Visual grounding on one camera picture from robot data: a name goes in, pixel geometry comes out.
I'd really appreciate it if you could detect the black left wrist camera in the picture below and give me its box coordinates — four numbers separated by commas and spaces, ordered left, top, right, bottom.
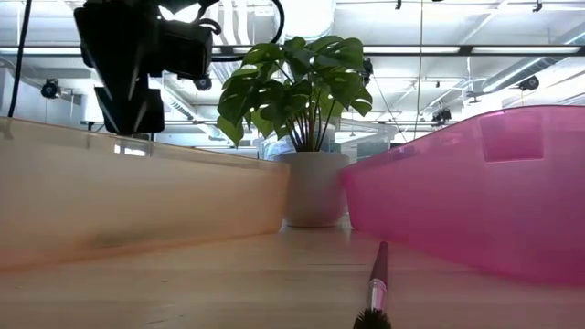
150, 18, 215, 81

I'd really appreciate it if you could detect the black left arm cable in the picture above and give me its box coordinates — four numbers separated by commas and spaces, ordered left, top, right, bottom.
6, 0, 34, 119

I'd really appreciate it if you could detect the white plant pot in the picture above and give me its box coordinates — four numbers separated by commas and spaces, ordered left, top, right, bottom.
273, 151, 351, 228

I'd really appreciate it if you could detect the black looped camera cable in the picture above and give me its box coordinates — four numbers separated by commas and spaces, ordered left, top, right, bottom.
191, 0, 286, 63

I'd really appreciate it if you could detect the orange translucent plastic bin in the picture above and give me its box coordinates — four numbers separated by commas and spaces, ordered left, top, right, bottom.
0, 114, 292, 275

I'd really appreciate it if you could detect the black overhead beam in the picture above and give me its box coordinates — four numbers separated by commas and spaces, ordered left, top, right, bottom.
0, 44, 585, 58

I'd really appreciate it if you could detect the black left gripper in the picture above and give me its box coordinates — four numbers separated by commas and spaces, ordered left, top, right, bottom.
73, 0, 166, 136

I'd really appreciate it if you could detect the thin metal hanging rod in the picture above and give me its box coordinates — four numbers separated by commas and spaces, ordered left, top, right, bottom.
413, 0, 424, 141

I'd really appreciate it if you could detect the green artificial monstera plant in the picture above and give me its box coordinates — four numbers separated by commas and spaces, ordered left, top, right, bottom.
216, 35, 374, 153

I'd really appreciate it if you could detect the pink translucent plastic bin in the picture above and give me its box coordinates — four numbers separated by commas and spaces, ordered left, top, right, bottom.
340, 104, 585, 287

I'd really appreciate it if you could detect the maroon-handled paint brush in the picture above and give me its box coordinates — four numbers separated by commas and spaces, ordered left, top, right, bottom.
352, 240, 393, 329

